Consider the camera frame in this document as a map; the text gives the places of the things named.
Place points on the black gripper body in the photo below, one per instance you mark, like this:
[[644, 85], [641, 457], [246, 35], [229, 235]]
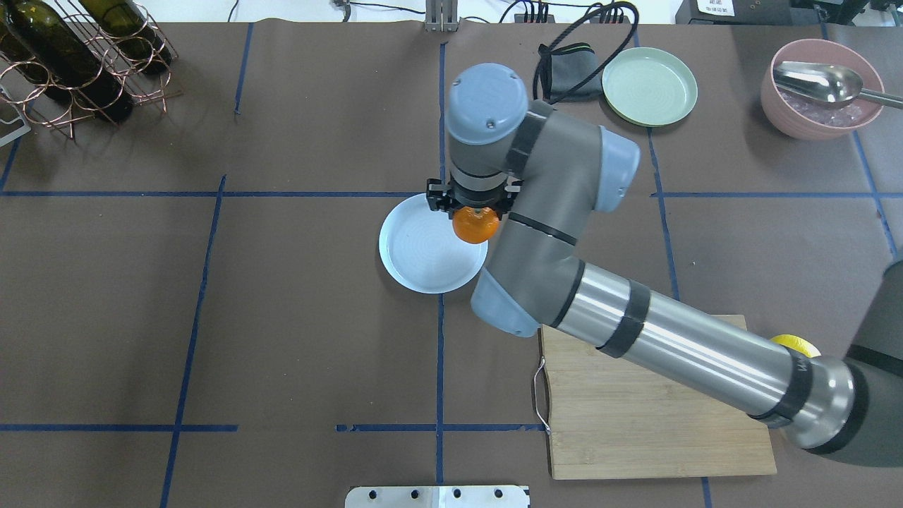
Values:
[[440, 200]]

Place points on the orange mandarin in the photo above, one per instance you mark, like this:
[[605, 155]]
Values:
[[475, 225]]

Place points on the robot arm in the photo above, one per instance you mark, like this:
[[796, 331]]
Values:
[[551, 171]]

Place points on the light blue plate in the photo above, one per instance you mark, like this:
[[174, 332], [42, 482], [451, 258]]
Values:
[[420, 250]]

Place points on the green plate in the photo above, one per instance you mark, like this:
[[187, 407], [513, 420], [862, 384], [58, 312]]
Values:
[[649, 87]]

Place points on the dark folded cloth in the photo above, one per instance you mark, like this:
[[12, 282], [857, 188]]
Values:
[[564, 73]]

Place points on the bamboo cutting board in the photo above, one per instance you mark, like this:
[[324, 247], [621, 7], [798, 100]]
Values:
[[613, 420]]

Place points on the pink bowl with ice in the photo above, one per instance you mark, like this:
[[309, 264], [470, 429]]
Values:
[[805, 119]]

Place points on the dark wine bottle back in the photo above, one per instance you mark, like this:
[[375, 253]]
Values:
[[133, 34]]

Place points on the dark wine bottle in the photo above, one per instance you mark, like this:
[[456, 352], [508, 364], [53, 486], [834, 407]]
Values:
[[133, 34], [72, 64], [14, 52]]

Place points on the yellow lemon far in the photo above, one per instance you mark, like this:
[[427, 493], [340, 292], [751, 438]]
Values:
[[795, 343]]

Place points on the metal scoop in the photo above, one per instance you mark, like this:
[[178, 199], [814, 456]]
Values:
[[828, 84]]

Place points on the dark wine bottle middle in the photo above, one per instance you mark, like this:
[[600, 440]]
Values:
[[72, 64]]

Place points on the dark wine bottle front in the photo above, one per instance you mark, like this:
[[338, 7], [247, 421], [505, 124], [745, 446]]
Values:
[[14, 52]]

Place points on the aluminium frame post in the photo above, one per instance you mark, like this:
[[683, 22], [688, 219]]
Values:
[[442, 16]]

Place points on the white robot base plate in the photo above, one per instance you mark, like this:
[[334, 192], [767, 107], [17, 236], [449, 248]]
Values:
[[439, 496]]

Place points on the copper wire wine rack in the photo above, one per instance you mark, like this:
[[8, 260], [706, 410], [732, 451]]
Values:
[[52, 106]]

